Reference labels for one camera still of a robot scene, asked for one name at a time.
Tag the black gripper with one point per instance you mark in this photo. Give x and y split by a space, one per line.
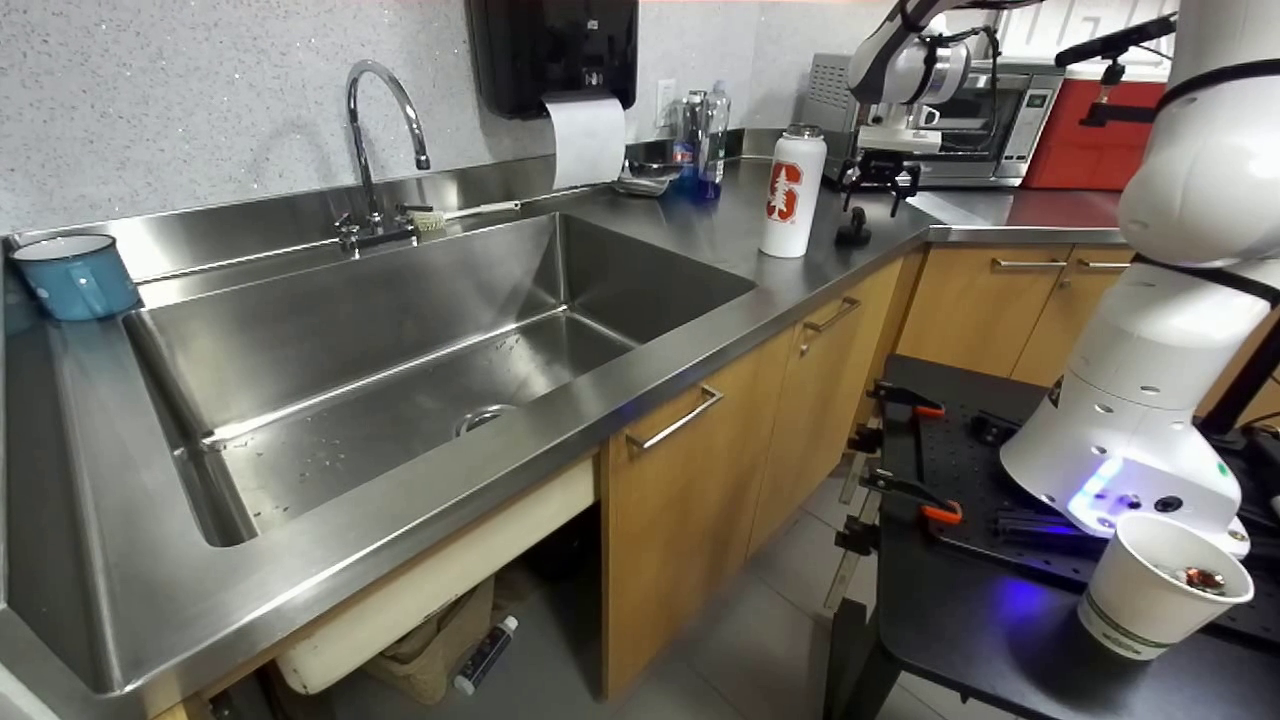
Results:
881 170

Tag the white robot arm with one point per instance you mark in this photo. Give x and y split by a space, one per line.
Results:
1200 216

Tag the white metal water bottle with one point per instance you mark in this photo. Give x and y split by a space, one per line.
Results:
793 191

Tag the blue bottle on counter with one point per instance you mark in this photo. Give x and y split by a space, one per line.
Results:
703 144

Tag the stainless toaster oven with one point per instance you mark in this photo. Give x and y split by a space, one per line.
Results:
964 129

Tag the red box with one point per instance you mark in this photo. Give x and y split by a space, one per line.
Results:
1093 157

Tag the right black orange clamp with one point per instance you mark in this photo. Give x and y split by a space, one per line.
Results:
892 398

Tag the black orange clamp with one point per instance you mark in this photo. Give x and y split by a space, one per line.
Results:
928 511
892 398

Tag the silver metal bowl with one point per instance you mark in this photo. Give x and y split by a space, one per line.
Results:
651 170

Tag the white paper towel sheet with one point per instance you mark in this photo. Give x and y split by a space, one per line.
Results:
591 141

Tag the left black orange clamp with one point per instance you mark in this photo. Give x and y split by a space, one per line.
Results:
928 511

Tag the black paper towel dispenser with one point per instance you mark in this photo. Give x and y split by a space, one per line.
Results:
555 51

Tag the black perforated robot table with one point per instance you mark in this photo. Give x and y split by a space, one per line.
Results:
1006 632

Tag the white paper cup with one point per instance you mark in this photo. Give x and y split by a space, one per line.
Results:
1156 586

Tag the stainless steel sink basin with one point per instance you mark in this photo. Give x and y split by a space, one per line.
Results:
295 389

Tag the wooden cabinet drawer handle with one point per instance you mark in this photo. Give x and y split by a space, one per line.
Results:
711 398

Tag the black camera on stand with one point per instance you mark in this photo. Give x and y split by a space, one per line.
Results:
1110 51

